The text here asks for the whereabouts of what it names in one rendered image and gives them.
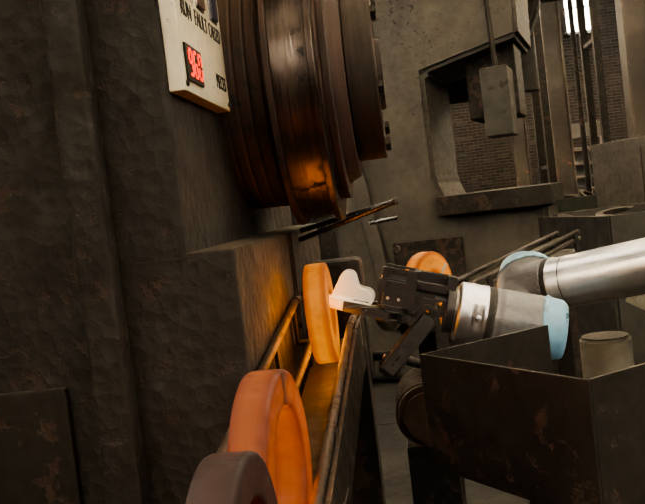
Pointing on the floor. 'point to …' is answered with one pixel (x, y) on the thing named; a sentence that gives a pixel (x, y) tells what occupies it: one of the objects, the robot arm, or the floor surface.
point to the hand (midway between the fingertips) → (321, 300)
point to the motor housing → (439, 484)
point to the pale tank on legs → (576, 92)
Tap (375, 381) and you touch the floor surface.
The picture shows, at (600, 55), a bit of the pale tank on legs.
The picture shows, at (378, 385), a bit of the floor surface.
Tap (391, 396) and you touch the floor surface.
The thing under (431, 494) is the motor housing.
